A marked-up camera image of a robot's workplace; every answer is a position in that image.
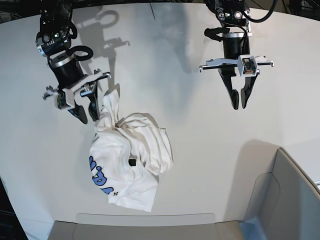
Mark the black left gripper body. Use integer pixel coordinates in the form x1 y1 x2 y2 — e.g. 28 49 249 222
199 32 274 76

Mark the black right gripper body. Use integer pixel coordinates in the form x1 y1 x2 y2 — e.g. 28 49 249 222
42 54 111 100

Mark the white printed t-shirt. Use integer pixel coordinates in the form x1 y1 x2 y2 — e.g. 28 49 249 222
89 90 174 212

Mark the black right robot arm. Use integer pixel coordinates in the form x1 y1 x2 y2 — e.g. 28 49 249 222
35 0 111 124

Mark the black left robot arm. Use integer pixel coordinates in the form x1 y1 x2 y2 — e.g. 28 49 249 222
199 0 278 110

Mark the grey cardboard box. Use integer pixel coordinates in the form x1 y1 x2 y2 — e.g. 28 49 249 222
49 148 320 240

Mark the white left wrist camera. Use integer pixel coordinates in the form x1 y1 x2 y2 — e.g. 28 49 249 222
237 54 258 77

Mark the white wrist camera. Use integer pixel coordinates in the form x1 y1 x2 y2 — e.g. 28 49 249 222
237 54 258 77
54 88 75 111

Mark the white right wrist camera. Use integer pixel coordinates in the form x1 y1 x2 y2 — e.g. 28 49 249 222
54 88 75 111

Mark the black hanging cable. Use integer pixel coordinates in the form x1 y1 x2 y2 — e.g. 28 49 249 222
243 0 284 22

